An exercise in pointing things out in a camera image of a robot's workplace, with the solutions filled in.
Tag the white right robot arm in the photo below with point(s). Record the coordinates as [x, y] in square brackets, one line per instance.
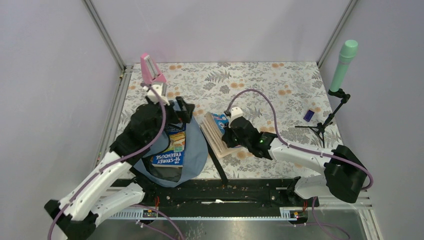
[340, 173]

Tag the purple toy brick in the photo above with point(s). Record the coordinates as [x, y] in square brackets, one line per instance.
[309, 115]

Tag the pink metronome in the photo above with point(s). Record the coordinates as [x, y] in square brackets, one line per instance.
[151, 74]

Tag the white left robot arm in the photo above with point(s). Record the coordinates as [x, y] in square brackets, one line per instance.
[80, 212]

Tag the floral tablecloth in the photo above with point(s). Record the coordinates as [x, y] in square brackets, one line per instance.
[292, 87]

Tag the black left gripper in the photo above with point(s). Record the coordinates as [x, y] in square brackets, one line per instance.
[184, 115]

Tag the blue student backpack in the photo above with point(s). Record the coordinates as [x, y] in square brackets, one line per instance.
[195, 157]

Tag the blue treehouse book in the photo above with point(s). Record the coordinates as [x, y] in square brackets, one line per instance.
[173, 156]

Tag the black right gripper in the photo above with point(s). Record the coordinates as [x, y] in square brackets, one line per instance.
[226, 138]

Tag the blue round package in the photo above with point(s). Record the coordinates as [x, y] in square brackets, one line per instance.
[213, 128]

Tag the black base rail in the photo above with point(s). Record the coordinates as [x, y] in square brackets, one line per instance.
[213, 198]

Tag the black tripod stand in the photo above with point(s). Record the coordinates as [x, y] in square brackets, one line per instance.
[320, 128]

